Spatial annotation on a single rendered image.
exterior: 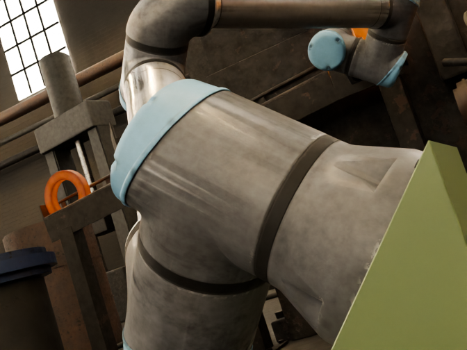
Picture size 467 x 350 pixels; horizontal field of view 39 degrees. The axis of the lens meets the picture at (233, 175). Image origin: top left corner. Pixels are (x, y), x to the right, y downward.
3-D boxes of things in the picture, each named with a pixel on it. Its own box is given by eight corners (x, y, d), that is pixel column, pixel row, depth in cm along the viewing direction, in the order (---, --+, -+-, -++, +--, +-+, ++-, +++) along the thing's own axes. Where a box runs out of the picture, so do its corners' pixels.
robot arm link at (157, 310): (140, 295, 61) (115, 17, 123) (121, 414, 70) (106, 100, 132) (293, 297, 65) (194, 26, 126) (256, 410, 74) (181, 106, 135)
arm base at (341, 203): (429, 148, 48) (310, 98, 52) (321, 372, 50) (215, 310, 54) (446, 166, 66) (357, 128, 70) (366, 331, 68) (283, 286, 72)
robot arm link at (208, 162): (276, 168, 52) (107, 87, 58) (235, 322, 61) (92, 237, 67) (349, 112, 64) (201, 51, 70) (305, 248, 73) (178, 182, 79)
